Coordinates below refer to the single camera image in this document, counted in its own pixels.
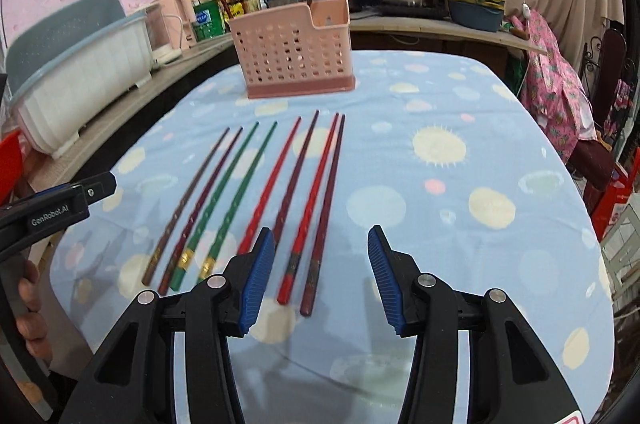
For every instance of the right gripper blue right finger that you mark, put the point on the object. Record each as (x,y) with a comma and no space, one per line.
(394,274)

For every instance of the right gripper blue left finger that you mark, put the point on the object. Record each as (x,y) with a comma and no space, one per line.
(256,273)

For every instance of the red chopstick black band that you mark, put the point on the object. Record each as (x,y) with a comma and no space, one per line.
(260,207)

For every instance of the person's left hand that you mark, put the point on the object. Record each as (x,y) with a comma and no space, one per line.
(31,325)

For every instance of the blue planet print tablecloth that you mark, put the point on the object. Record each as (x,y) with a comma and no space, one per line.
(436,151)

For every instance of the white dish drainer with lid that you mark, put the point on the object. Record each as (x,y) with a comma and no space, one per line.
(68,67)

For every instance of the pink floral garment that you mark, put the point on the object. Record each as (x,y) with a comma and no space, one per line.
(552,92)

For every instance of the pink perforated utensil holder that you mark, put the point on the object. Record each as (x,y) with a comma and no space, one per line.
(295,50)

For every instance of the red plastic stool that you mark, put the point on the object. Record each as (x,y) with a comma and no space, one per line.
(615,197)

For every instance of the pink electric kettle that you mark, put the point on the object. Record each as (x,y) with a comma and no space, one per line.
(179,17)

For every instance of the green detergent bottle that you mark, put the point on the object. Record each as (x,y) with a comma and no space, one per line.
(208,21)

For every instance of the blue and yellow stacked basins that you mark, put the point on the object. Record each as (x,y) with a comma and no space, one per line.
(482,15)

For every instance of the yellow oil bottle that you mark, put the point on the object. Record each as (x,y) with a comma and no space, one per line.
(251,6)

